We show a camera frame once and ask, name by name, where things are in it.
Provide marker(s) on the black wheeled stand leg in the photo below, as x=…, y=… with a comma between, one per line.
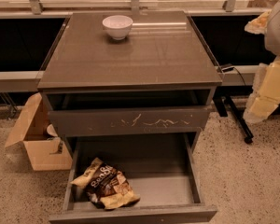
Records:
x=221, y=102

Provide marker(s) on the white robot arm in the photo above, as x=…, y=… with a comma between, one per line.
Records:
x=272, y=32

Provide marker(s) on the brown chip bag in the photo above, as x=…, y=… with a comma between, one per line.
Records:
x=106, y=186

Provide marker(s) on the white object in box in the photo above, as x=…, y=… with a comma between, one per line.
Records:
x=51, y=131

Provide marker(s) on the grey drawer cabinet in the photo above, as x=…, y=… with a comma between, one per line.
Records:
x=162, y=62

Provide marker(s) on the open cardboard box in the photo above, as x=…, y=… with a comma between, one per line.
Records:
x=45, y=152

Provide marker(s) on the open middle drawer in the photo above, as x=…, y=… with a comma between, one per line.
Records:
x=160, y=169

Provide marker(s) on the white ceramic bowl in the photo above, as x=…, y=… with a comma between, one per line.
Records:
x=117, y=26

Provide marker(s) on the scratched top drawer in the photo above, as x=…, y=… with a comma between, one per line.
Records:
x=102, y=122

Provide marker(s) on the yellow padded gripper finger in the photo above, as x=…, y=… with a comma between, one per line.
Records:
x=258, y=25
x=265, y=97

